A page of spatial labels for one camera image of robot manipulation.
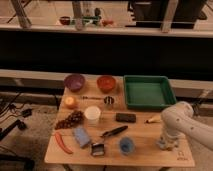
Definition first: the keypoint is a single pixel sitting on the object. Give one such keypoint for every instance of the black sponge block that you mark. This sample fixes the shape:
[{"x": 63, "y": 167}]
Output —
[{"x": 124, "y": 117}]

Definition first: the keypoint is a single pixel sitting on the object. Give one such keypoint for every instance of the white plastic cup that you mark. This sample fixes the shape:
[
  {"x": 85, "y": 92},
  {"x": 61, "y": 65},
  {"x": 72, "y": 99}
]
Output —
[{"x": 92, "y": 114}]

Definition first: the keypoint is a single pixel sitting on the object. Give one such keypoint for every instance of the blue small cup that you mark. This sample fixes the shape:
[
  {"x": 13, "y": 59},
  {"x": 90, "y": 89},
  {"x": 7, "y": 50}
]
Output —
[{"x": 126, "y": 146}]

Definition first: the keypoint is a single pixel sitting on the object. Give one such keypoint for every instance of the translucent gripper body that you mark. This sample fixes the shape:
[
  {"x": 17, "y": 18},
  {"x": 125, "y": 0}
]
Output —
[{"x": 169, "y": 138}]

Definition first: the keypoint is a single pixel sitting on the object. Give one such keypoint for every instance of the wooden table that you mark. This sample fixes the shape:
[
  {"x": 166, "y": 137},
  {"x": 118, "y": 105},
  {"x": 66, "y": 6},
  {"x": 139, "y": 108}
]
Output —
[{"x": 144, "y": 136}]

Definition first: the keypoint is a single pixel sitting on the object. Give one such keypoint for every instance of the light blue towel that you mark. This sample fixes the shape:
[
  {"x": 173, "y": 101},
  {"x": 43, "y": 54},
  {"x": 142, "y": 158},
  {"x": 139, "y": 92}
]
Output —
[{"x": 165, "y": 145}]

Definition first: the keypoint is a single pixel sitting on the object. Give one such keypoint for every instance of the metal measuring spoon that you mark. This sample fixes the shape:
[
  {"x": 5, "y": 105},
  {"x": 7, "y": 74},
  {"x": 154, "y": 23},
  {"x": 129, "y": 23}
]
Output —
[{"x": 108, "y": 100}]

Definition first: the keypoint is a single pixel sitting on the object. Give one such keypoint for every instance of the purple bowl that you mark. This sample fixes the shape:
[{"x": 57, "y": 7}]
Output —
[{"x": 74, "y": 82}]

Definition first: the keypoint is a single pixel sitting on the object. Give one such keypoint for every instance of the dark grape bunch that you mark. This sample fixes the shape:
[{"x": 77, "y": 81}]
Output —
[{"x": 75, "y": 118}]

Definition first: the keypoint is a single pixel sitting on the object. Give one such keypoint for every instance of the blue folded cloth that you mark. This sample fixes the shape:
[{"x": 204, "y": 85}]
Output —
[{"x": 81, "y": 136}]

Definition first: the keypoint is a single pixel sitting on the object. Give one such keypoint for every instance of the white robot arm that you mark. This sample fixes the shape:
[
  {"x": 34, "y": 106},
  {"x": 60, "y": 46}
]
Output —
[{"x": 178, "y": 119}]

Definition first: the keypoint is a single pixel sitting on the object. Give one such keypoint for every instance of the orange bowl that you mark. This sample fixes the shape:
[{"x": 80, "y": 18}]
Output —
[{"x": 106, "y": 83}]

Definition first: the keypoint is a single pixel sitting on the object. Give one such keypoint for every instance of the red chili pepper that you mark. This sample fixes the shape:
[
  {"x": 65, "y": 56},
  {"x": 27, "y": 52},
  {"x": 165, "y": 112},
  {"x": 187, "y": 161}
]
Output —
[{"x": 61, "y": 144}]

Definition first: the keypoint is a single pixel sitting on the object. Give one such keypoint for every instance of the orange round fruit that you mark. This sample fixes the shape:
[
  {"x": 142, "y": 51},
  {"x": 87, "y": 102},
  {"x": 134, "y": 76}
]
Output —
[{"x": 70, "y": 102}]

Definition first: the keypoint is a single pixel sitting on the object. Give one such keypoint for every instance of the black handled knife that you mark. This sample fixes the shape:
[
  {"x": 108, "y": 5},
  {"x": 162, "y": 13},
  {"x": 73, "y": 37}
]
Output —
[{"x": 114, "y": 131}]

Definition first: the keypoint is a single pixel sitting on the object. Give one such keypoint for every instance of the green plastic tray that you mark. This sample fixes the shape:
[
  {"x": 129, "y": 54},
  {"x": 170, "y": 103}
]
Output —
[{"x": 148, "y": 92}]

